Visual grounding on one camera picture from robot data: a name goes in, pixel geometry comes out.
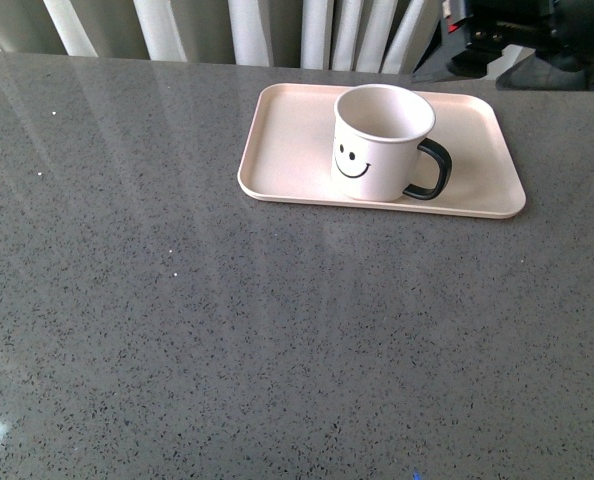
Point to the beige rectangular tray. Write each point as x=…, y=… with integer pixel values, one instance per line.
x=288, y=153

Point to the white smiley mug black handle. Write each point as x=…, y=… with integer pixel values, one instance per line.
x=380, y=133

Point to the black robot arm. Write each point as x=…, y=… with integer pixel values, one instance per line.
x=473, y=34

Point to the white pleated curtain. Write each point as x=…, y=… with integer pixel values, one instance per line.
x=366, y=36

